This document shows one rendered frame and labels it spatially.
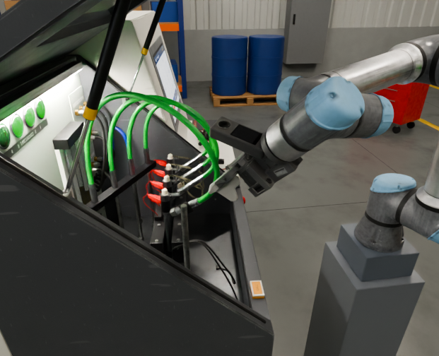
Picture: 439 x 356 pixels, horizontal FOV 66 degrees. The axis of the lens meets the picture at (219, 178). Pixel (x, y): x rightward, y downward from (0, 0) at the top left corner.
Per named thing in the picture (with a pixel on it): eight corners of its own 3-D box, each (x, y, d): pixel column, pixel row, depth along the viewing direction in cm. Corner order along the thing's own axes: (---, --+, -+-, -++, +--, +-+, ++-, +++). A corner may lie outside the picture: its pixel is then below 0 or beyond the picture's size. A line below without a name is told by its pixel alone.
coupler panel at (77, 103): (97, 186, 115) (79, 95, 100) (87, 186, 114) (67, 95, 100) (106, 169, 126) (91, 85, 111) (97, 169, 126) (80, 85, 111)
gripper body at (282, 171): (252, 199, 68) (291, 176, 59) (223, 169, 67) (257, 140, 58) (269, 176, 73) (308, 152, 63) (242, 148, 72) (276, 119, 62)
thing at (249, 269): (266, 362, 87) (271, 320, 80) (249, 363, 87) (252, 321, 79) (239, 220, 142) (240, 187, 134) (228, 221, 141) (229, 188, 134)
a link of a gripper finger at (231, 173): (216, 191, 68) (245, 167, 63) (211, 186, 68) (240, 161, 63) (225, 181, 72) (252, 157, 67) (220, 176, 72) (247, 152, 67)
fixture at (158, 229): (186, 279, 107) (184, 241, 100) (154, 280, 106) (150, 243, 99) (188, 217, 137) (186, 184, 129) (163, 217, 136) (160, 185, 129)
